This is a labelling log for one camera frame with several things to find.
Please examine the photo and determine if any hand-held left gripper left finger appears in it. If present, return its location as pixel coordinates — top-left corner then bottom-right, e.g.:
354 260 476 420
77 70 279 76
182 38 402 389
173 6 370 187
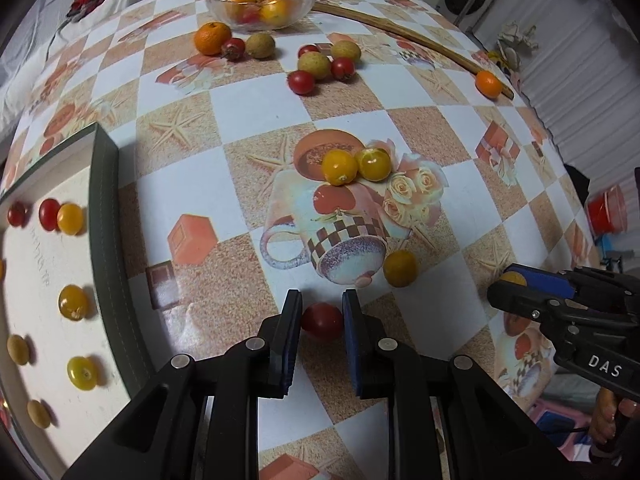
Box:
65 289 303 480

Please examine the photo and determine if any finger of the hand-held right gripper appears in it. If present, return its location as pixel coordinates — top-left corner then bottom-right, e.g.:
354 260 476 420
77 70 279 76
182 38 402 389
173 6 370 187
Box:
510 265 581 301
487 282 563 318

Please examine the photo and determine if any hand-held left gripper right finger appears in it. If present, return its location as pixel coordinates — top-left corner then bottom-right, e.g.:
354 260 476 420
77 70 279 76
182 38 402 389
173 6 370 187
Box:
341 289 581 480

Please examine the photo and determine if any white board with green edge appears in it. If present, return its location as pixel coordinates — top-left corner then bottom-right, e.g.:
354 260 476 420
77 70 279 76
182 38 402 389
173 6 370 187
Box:
0 122 156 471

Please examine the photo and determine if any person's right hand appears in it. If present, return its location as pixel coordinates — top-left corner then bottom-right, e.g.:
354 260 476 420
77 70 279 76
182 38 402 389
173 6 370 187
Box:
590 389 621 453

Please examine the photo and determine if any red bucket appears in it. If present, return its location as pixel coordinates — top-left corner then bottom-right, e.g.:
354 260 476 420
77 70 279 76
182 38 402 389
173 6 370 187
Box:
585 185 628 235

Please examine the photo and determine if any pink plastic stool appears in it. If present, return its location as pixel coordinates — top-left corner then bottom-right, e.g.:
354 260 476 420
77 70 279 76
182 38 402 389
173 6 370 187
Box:
530 400 601 461

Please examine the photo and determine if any pile of slippers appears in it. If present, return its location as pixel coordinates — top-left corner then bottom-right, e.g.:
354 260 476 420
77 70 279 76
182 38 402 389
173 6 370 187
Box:
487 45 526 86

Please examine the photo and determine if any tan longan fruit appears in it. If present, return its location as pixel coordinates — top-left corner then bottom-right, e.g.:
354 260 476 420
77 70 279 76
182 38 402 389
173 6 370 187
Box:
6 334 31 366
246 31 277 60
26 399 52 430

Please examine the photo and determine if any green fruit centre of cluster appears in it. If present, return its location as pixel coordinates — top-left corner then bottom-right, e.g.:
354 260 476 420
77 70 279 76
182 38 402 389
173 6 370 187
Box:
297 52 332 81

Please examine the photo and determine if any green fruit of cluster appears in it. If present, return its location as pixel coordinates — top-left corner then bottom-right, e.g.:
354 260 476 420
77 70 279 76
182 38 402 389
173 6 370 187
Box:
330 40 362 62
297 52 332 81

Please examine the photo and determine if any long wooden stick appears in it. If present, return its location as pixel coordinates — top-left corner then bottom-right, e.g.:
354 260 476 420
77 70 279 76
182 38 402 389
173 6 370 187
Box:
312 2 516 102

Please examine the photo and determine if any green fruit back of cluster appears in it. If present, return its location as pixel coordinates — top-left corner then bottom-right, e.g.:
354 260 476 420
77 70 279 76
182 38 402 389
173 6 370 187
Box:
330 40 362 62

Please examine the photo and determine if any white bed cloth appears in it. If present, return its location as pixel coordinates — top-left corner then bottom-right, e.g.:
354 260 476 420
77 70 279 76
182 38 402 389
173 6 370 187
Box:
0 0 191 126

